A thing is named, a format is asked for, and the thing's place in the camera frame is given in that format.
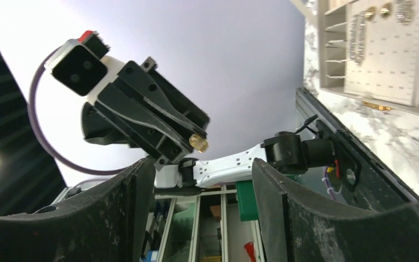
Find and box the gold heart earring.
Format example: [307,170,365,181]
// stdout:
[379,2,393,20]

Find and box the rhinestone bar earring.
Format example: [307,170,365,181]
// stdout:
[348,15,358,61]
[355,11,366,67]

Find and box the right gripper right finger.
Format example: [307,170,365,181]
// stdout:
[252,158,419,261]

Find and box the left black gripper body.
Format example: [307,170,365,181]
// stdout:
[86,56,209,170]

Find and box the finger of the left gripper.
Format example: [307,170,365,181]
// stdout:
[97,83,193,153]
[118,61,208,139]

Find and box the pink jewelry box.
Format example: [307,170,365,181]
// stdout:
[317,1,419,115]

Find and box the small gold earring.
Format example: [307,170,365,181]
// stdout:
[189,134,209,153]

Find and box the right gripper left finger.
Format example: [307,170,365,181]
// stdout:
[0,157,155,261]

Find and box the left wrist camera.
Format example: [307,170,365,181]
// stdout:
[44,31,128,106]

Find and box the rhinestone bow earring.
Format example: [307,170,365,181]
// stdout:
[396,0,415,25]

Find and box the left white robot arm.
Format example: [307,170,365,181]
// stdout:
[81,56,337,193]

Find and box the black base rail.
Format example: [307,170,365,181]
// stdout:
[296,87,419,211]

